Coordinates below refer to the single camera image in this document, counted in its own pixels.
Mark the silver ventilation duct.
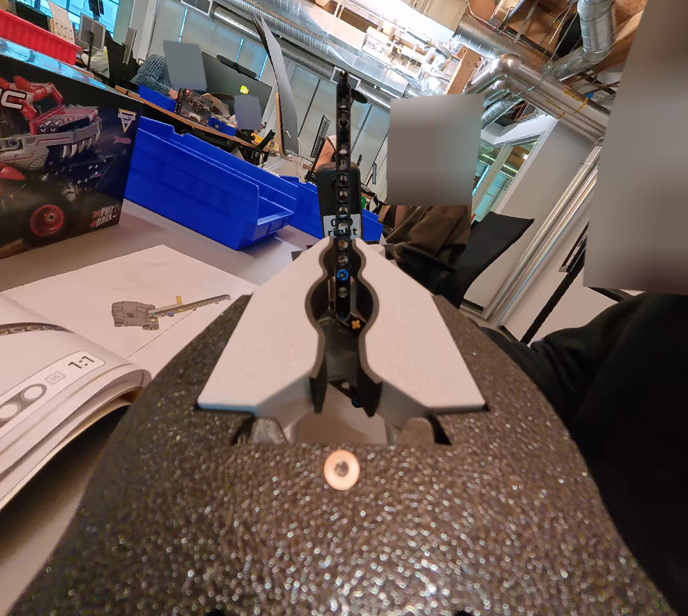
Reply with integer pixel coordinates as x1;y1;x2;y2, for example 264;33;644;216
457;0;678;144
81;0;474;109

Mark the white leaning board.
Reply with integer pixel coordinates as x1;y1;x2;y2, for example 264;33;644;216
253;14;300;157

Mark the black toy beam assembly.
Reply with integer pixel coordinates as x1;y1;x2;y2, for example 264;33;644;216
314;69;379;415

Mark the white instruction booklet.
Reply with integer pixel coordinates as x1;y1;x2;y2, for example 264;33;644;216
0;244;259;512

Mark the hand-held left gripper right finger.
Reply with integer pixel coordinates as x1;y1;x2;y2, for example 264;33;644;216
354;240;490;444

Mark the grey desk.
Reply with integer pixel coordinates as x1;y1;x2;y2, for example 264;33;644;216
0;197;323;616

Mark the black office chair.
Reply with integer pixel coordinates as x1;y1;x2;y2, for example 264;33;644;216
400;212;535;307

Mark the person in black sweatshirt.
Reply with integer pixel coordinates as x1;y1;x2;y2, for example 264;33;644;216
473;292;688;616

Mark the blue plastic bin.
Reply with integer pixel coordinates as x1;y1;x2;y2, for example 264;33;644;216
125;84;297;251
279;175;385;243

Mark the black toy set box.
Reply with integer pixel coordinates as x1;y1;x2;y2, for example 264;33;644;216
0;54;145;259

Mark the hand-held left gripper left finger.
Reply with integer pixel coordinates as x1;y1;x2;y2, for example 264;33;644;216
197;240;336;445

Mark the dark computer monitor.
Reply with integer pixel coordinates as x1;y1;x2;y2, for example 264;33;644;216
201;51;273;117

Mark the red plastic bin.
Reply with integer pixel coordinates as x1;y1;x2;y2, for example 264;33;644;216
0;9;80;70

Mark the silver metal frame post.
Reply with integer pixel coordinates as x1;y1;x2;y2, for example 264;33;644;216
481;143;603;329

